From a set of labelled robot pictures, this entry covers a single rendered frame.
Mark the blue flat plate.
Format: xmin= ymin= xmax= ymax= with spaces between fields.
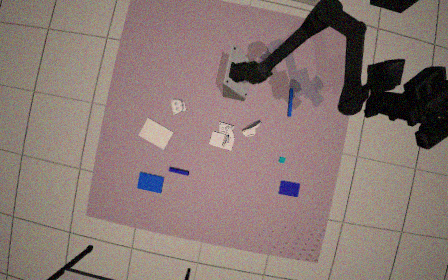
xmin=137 ymin=172 xmax=164 ymax=193

